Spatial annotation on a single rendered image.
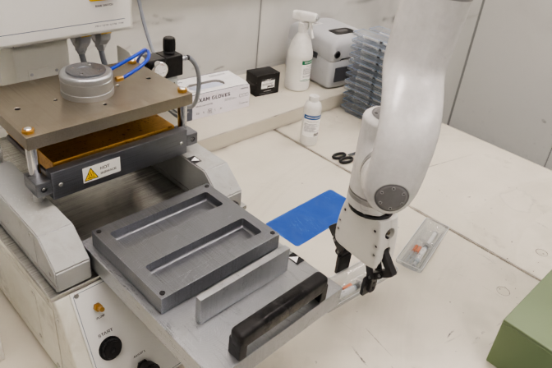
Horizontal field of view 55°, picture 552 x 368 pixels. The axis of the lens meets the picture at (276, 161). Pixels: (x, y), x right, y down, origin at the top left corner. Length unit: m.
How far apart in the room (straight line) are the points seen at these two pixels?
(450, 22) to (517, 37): 2.42
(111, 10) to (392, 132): 0.56
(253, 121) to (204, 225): 0.77
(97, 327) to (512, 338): 0.64
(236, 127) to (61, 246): 0.80
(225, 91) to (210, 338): 0.97
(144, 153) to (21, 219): 0.20
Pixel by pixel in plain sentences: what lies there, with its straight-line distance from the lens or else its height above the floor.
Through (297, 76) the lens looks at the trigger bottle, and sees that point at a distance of 1.71.
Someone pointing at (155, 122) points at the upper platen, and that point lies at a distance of 0.90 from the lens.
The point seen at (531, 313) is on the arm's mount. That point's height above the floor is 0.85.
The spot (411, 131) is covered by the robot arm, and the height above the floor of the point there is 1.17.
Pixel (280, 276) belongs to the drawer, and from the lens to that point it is 0.73.
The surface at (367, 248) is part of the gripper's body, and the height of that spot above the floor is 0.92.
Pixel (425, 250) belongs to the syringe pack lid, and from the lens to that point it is 1.17.
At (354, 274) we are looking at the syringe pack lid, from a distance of 1.00.
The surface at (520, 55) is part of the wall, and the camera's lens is 3.14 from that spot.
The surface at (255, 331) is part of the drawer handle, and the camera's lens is 0.62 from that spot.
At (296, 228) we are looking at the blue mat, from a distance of 1.18.
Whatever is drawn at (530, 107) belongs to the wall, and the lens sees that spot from 3.17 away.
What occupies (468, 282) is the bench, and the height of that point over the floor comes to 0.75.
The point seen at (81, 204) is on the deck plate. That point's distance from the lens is 0.94.
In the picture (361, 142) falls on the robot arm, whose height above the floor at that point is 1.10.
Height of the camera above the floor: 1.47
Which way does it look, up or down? 30 degrees down
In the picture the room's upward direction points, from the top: 6 degrees clockwise
